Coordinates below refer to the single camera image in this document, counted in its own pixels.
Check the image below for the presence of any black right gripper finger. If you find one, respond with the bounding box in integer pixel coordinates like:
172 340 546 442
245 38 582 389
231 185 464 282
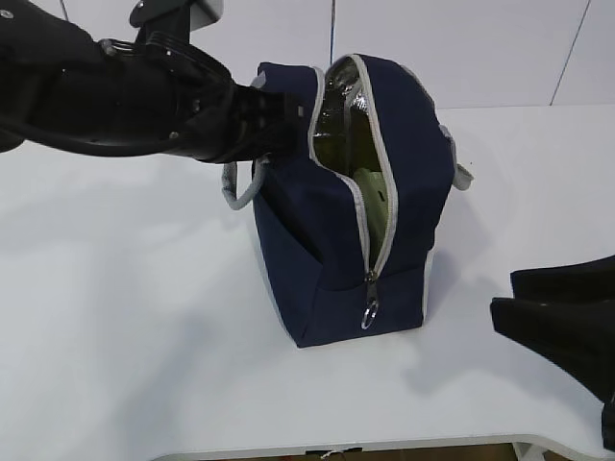
510 255 614 305
490 298 614 403

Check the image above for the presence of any glass container with green lid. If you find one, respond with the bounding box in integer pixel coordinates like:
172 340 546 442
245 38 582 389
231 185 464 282
353 168 388 265

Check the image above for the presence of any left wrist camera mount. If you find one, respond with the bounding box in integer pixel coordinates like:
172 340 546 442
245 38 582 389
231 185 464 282
129 0 224 41

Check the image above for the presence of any navy blue lunch bag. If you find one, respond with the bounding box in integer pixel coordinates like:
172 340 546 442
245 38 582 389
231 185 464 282
222 54 473 348

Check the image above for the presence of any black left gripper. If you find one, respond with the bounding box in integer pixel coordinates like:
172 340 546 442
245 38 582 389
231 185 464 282
28 32 305 161

